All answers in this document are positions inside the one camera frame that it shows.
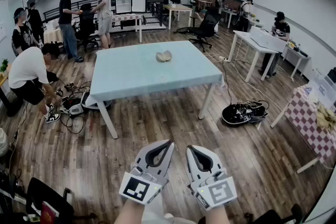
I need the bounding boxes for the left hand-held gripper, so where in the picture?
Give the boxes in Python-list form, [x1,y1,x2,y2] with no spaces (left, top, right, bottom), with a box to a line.
[119,139,175,206]

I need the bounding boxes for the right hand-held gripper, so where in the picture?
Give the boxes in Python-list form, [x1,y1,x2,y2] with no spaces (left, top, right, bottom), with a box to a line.
[185,144,238,212]

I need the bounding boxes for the beige glasses case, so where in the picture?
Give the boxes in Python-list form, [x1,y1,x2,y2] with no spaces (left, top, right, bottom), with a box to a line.
[155,50,173,63]

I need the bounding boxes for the person's right forearm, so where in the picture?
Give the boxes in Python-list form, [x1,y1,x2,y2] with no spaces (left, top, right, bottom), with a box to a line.
[201,203,232,224]

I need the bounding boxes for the person's left forearm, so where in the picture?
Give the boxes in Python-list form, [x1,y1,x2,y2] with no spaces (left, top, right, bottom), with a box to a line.
[113,198,148,224]

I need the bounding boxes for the black basin of gear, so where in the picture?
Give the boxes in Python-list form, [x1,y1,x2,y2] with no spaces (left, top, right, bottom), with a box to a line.
[222,101,269,128]

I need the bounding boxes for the white leg table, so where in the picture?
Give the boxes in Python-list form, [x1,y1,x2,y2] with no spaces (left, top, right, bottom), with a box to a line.
[97,82,213,140]

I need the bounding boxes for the person's light shirt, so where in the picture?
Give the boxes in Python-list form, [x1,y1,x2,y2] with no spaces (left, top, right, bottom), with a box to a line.
[141,214,197,224]

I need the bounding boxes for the light blue floral tablecloth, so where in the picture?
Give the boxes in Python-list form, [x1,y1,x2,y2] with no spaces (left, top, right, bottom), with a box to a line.
[85,40,226,109]

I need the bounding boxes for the white floor device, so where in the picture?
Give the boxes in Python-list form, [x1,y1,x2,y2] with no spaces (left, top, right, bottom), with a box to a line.
[59,103,85,116]

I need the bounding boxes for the table with checked cloth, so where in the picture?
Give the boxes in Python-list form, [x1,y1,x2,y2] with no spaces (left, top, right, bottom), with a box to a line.
[270,83,336,174]
[111,13,144,43]

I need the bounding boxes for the red booklet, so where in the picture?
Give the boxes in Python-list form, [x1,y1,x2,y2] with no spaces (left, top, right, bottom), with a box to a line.
[40,201,60,224]

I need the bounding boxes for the long white table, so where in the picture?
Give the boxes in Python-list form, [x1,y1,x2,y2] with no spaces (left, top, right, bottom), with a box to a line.
[227,30,279,83]

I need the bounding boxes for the beige bags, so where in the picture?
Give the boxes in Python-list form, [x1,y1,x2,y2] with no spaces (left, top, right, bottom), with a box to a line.
[316,102,336,129]

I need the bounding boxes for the black office chair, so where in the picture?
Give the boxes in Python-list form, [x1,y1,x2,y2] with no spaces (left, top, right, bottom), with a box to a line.
[188,7,221,52]
[76,3,100,52]

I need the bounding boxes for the clear plastic container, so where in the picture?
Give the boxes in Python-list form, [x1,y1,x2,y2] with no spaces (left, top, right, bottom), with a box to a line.
[307,69,336,111]

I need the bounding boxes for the small white side table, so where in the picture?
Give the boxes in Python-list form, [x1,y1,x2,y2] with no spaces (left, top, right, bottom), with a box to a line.
[282,44,312,79]

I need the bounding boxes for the wooden top white table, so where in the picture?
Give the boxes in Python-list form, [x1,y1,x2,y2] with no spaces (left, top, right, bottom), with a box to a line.
[163,4,194,30]

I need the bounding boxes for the black framed white panel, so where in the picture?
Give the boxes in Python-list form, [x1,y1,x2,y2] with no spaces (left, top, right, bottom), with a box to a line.
[131,0,147,13]
[115,0,132,15]

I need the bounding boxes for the table with cream cloth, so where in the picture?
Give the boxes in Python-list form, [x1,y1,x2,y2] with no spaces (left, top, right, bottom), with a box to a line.
[43,26,64,45]

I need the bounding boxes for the black metal railing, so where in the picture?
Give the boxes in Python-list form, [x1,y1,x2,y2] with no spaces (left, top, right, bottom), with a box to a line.
[43,0,116,22]

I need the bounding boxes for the black floor cable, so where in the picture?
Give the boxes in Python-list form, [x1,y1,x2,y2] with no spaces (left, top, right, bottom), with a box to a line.
[222,60,233,105]

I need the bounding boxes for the tangle of black cables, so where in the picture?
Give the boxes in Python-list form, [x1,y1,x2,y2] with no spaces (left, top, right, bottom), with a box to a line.
[59,81,91,134]

